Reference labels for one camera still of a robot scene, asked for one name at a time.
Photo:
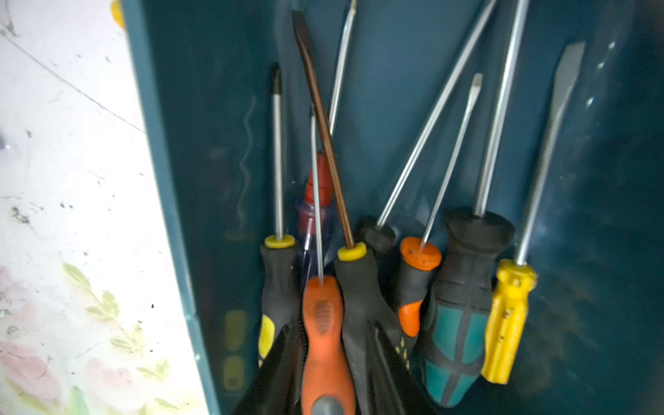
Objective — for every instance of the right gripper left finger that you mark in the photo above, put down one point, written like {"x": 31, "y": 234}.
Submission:
{"x": 273, "y": 388}

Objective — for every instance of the black yellow phillips screwdriver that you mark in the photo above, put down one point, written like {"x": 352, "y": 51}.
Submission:
{"x": 280, "y": 296}

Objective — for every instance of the orange handle screwdriver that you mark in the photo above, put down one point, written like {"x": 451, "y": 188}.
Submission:
{"x": 327, "y": 386}

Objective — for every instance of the green black handle screwdriver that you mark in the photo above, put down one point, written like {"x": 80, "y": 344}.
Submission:
{"x": 453, "y": 346}

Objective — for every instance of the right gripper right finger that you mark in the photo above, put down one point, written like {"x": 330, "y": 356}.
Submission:
{"x": 391, "y": 388}

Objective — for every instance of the black orange small screwdriver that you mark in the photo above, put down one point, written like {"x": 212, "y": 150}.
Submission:
{"x": 419, "y": 257}

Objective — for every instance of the yellow handle screwdriver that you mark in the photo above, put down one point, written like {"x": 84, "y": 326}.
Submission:
{"x": 515, "y": 277}

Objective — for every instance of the teal plastic storage box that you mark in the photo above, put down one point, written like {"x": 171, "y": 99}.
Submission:
{"x": 593, "y": 340}

